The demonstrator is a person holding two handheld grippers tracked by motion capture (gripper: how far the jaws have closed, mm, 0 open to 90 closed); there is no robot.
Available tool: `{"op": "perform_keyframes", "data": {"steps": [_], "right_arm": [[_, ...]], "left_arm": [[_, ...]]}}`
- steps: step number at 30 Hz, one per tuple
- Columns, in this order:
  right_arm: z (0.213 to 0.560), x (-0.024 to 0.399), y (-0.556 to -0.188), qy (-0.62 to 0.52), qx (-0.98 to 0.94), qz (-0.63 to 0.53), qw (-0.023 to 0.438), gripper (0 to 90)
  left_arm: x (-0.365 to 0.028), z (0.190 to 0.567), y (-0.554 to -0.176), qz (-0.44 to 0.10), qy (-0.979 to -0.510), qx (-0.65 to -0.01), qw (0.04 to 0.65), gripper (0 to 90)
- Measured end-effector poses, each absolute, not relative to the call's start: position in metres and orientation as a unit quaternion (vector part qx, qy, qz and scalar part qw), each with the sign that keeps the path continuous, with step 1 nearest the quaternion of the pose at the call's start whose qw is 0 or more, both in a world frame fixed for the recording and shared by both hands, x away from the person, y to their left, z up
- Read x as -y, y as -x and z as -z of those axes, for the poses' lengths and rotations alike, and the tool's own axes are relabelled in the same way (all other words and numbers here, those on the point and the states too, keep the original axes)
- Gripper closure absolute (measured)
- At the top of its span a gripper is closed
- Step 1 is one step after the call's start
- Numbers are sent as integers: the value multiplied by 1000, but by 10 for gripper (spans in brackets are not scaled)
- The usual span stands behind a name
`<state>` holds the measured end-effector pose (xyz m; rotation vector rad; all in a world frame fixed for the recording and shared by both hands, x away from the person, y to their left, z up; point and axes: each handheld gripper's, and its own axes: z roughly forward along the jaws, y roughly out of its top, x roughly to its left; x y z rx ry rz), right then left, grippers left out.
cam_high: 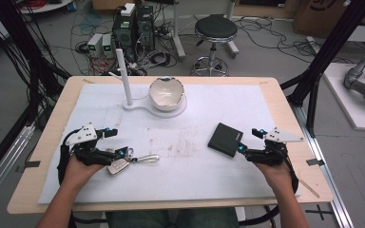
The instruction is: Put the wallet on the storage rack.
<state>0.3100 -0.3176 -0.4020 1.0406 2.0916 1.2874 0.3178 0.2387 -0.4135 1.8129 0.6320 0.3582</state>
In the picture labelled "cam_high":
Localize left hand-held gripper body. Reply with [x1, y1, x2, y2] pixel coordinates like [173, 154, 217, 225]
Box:
[64, 123, 118, 167]

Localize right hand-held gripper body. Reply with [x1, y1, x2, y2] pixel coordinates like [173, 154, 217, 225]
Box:
[244, 126, 305, 167]

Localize silver car key with strap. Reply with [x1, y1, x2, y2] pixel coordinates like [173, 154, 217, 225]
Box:
[106, 147, 161, 177]

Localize black wallet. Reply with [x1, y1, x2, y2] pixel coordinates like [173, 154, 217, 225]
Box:
[206, 122, 244, 159]

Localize person's left hand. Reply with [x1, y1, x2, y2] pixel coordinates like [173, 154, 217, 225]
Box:
[62, 154, 106, 192]

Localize person's right hand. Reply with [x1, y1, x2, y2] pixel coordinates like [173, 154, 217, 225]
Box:
[254, 160, 295, 195]

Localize wooden table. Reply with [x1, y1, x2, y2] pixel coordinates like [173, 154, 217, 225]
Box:
[7, 75, 335, 216]

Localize black tape strip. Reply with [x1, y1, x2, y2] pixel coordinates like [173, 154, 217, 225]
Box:
[305, 157, 326, 167]
[14, 160, 42, 174]

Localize white stand with pole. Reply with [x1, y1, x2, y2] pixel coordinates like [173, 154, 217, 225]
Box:
[108, 47, 188, 120]

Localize thin wooden stick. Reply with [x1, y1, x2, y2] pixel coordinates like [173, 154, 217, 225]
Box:
[298, 178, 321, 200]

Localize white table mat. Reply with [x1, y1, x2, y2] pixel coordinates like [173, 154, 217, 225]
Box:
[37, 83, 300, 205]

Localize white shell-shaped bowl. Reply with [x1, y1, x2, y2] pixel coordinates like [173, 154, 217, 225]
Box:
[147, 76, 185, 112]

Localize white platform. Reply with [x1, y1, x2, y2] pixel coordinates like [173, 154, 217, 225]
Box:
[322, 62, 365, 132]

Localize person's legs in jeans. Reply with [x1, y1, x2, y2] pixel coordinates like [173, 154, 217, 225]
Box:
[105, 206, 240, 228]

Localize black tape cross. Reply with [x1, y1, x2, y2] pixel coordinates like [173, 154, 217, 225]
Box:
[305, 203, 334, 222]

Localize white power supply box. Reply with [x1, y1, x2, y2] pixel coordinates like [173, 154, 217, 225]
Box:
[86, 32, 105, 58]
[101, 33, 115, 59]

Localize black computer tower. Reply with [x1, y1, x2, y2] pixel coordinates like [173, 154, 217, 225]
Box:
[111, 13, 138, 62]
[135, 5, 156, 53]

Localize white desk leg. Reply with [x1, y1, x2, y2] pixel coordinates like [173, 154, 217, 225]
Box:
[170, 0, 187, 61]
[225, 0, 240, 60]

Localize black round stool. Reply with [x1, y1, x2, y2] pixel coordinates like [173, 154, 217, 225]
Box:
[191, 13, 240, 78]

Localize white box on computer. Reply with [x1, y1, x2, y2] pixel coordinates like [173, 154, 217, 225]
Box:
[120, 2, 137, 18]

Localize cardboard box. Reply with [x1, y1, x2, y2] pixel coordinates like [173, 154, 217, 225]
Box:
[292, 0, 365, 40]

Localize round white table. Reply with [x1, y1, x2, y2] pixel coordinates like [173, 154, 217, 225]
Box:
[18, 0, 74, 15]

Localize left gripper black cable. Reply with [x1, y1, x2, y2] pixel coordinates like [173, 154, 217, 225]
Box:
[56, 127, 86, 186]

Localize aluminium rail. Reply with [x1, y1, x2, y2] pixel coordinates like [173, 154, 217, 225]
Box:
[290, 104, 356, 228]
[0, 123, 36, 214]

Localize tangle of floor cables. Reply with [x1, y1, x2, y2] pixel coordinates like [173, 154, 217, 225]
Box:
[69, 3, 180, 77]

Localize black frame post with cables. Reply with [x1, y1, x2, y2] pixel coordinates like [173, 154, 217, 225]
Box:
[0, 0, 72, 188]

